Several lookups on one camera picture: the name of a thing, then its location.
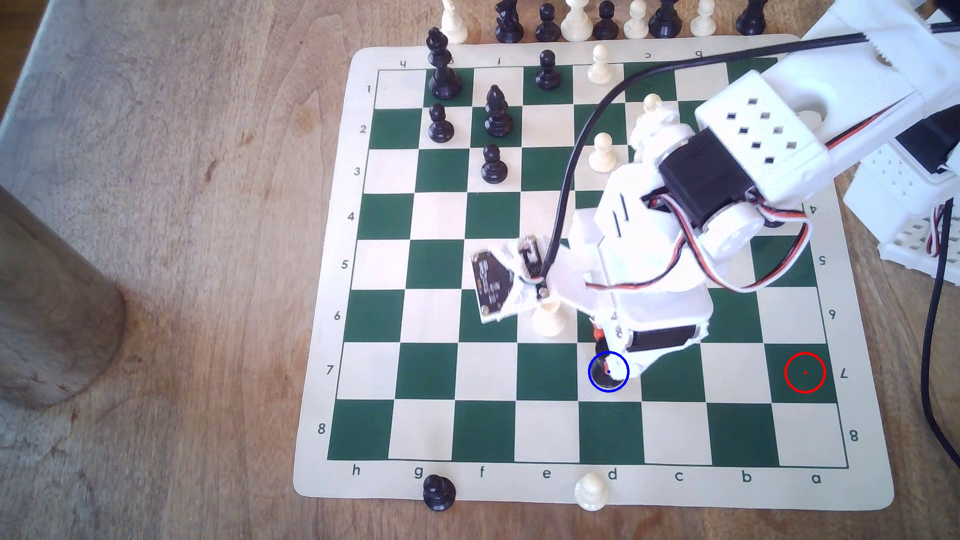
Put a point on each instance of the white chess queen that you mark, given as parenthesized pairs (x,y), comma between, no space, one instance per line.
(652,103)

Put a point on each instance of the black chess pawn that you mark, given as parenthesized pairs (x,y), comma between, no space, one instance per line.
(606,26)
(439,495)
(547,27)
(600,358)
(493,169)
(548,73)
(440,127)

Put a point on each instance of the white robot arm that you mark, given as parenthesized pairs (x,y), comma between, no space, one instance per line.
(796,161)

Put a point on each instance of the round wooden post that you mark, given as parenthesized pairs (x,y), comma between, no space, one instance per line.
(52,315)

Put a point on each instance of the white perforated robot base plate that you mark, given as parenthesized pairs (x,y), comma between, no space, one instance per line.
(911,251)

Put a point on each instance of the black chess king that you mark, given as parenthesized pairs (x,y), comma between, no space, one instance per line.
(443,75)

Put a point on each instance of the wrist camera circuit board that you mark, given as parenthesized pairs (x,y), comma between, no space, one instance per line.
(495,281)

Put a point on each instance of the green and cream chess mat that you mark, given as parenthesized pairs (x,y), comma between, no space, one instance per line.
(382,217)

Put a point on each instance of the black chess bishop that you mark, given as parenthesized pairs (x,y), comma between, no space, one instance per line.
(498,116)

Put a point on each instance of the white chess rook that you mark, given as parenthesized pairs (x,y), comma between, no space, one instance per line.
(551,321)

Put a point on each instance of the white chess pawn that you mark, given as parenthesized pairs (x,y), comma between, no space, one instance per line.
(591,493)
(703,22)
(600,69)
(636,24)
(602,157)

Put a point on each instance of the black chess knight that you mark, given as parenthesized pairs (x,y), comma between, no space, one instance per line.
(508,24)

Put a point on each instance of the black chess piece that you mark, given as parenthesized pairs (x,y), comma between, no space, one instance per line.
(664,21)
(751,21)

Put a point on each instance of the white chess piece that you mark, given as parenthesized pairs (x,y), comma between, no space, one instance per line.
(577,24)
(453,26)

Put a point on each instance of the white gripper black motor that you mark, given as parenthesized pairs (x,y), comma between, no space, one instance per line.
(659,340)

